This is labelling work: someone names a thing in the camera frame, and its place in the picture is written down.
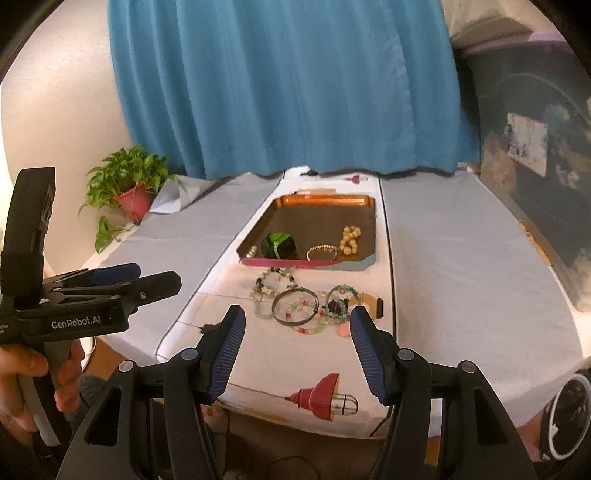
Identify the black thin bangle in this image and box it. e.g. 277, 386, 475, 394
271, 287, 320, 329

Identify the person's left hand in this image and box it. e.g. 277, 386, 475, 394
0, 339, 86, 435

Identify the small pale bead bracelet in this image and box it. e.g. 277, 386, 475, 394
306, 244, 339, 262

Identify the mixed stone bead bracelet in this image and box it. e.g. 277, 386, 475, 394
252, 267, 299, 296

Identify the copper metal tray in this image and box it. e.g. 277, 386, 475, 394
237, 194, 378, 270

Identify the white lamp print table runner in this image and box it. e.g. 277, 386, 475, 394
154, 167, 399, 440

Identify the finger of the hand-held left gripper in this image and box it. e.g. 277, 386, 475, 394
44, 262, 143, 291
46, 271, 182, 319

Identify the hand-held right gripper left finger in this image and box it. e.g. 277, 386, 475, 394
55, 305, 246, 480

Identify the black floor cable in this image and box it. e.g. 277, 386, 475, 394
271, 455, 320, 480

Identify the green wrist watch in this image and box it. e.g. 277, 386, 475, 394
261, 232, 290, 258

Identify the orange round disc pendant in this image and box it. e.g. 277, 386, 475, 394
348, 291, 387, 322

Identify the potted green plant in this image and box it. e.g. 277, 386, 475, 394
78, 145, 179, 256

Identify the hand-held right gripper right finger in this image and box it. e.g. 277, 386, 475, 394
349, 305, 536, 480

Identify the beige wooden bead bracelet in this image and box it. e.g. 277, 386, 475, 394
338, 224, 363, 255

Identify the clear storage bin purple lid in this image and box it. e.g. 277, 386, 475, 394
455, 31, 591, 315

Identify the grey blue tablecloth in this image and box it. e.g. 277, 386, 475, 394
99, 166, 585, 440

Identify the pink green bead bracelet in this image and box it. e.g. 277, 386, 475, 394
281, 300, 334, 337

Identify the beige folded cloth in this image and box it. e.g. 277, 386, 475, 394
444, 0, 546, 45

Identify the white label sticker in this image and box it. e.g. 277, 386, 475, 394
505, 112, 550, 165

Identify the blue curtain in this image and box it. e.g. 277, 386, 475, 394
107, 0, 482, 182

